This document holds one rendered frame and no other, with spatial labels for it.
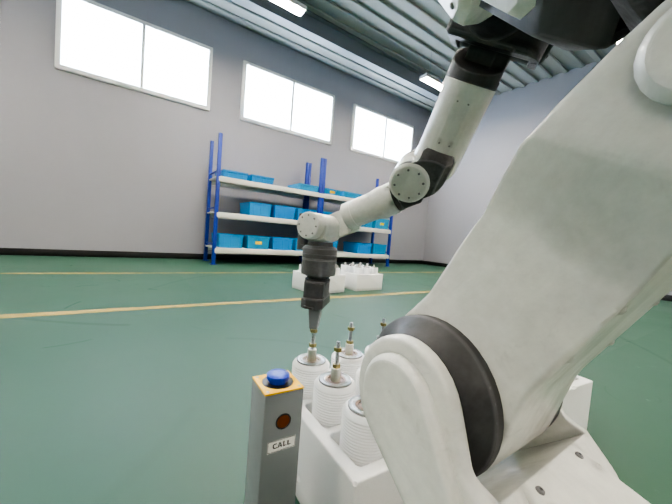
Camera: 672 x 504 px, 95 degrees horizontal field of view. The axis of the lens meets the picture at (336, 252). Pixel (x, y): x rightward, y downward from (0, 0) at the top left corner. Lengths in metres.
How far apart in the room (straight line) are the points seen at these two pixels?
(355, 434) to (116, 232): 5.17
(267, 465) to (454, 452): 0.40
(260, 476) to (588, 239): 0.56
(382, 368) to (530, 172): 0.19
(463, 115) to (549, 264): 0.41
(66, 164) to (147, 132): 1.12
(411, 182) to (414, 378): 0.42
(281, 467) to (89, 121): 5.42
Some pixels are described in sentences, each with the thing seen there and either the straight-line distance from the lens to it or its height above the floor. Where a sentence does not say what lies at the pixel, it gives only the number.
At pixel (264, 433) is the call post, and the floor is 0.25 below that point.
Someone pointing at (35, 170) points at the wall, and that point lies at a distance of 5.67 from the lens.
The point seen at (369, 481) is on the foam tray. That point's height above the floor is 0.17.
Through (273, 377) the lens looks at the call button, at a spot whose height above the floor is 0.33.
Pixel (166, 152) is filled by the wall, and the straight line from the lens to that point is 5.68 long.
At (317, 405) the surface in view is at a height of 0.21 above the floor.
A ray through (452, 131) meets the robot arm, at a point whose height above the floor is 0.78.
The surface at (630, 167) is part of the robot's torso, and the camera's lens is 0.23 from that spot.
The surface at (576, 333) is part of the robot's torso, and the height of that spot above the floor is 0.53.
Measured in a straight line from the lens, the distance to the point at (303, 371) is 0.81.
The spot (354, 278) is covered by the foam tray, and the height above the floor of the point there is 0.13.
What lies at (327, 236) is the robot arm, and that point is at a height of 0.57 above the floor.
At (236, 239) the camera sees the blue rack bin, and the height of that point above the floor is 0.39.
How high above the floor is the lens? 0.58
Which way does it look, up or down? 3 degrees down
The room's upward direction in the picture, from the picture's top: 5 degrees clockwise
